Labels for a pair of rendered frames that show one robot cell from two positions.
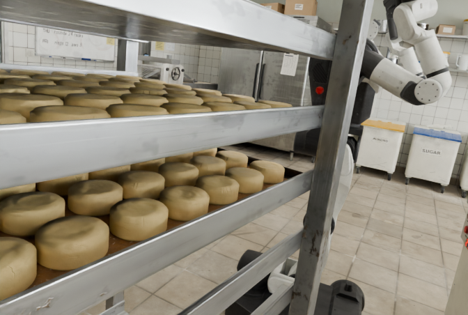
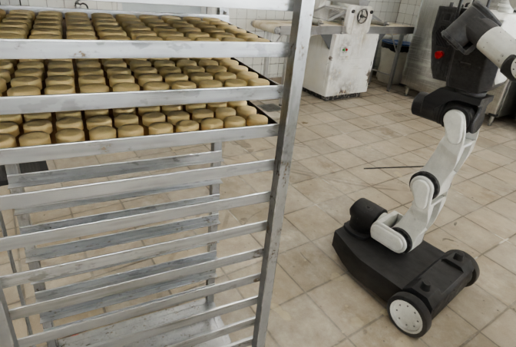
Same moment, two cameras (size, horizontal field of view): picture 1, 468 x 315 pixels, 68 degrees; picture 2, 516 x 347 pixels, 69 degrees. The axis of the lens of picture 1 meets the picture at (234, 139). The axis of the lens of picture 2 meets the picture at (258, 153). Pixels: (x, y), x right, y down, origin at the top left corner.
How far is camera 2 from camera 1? 54 cm
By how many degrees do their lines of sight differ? 30
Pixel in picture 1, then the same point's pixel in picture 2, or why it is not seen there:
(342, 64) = (290, 61)
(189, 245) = (170, 143)
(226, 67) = (428, 8)
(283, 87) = not seen: hidden behind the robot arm
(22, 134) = (97, 95)
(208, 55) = not seen: outside the picture
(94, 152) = (120, 102)
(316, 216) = (279, 151)
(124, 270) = (137, 143)
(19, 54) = not seen: outside the picture
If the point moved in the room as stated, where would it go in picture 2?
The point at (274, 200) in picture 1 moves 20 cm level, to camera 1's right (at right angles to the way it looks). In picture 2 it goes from (235, 135) to (321, 163)
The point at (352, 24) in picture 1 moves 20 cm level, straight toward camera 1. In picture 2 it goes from (294, 37) to (214, 41)
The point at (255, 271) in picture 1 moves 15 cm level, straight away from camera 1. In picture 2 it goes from (225, 170) to (264, 150)
